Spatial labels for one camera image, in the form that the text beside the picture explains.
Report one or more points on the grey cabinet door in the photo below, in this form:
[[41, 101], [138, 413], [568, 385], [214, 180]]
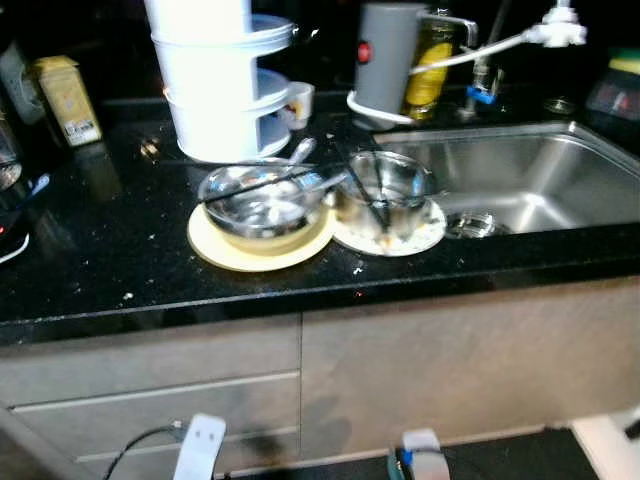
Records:
[[470, 350]]

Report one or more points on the white tiered steamer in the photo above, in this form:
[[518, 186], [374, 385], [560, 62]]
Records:
[[210, 90]]

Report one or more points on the large steel bowl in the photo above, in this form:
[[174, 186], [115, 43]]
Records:
[[260, 215]]

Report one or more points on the white printed mug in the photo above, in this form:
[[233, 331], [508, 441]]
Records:
[[298, 105]]

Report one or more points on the small steel pot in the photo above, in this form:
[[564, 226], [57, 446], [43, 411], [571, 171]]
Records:
[[400, 190]]

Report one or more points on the grey cylinder water filter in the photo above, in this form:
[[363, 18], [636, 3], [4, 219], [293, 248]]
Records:
[[385, 60]]

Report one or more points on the black power strip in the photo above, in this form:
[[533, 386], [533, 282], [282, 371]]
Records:
[[10, 225]]

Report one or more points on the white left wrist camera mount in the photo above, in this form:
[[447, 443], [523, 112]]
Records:
[[200, 450]]

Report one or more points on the steel sink drain strainer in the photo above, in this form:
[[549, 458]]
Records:
[[470, 225]]

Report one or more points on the cream yellow plate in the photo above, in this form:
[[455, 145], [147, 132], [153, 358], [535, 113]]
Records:
[[250, 260]]

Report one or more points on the clear plastic container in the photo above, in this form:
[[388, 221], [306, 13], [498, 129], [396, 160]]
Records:
[[615, 95]]

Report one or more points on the steel tap with blue clip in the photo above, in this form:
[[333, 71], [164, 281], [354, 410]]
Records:
[[482, 95]]

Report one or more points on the yellow oil bottle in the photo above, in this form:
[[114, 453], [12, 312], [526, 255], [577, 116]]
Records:
[[432, 75]]

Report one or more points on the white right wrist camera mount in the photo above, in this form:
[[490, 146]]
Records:
[[420, 460]]

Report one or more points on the steel spoon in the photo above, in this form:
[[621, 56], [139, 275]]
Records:
[[303, 150]]

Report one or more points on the small round steel lid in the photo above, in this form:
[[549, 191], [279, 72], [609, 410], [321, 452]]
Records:
[[561, 105]]

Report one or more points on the stainless steel sink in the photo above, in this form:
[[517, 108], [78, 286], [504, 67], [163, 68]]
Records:
[[540, 170]]

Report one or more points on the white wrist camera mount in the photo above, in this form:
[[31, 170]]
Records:
[[200, 450], [420, 460]]

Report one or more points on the white patterned plate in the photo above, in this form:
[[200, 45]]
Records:
[[420, 238]]

